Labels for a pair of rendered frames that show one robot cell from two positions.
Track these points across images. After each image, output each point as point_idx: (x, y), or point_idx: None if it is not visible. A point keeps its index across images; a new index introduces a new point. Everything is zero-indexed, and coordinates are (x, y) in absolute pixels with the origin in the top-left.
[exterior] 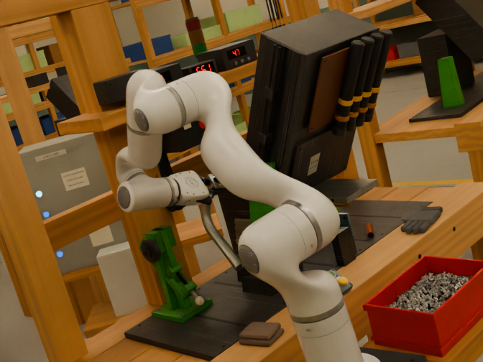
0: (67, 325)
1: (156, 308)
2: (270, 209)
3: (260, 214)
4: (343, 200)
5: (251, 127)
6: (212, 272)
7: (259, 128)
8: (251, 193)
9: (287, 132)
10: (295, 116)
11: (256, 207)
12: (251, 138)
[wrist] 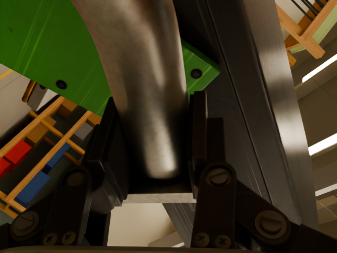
0: None
1: None
2: (24, 57)
3: (20, 4)
4: (34, 104)
5: (270, 162)
6: None
7: (239, 177)
8: None
9: (171, 205)
10: (177, 232)
11: (52, 2)
12: (253, 137)
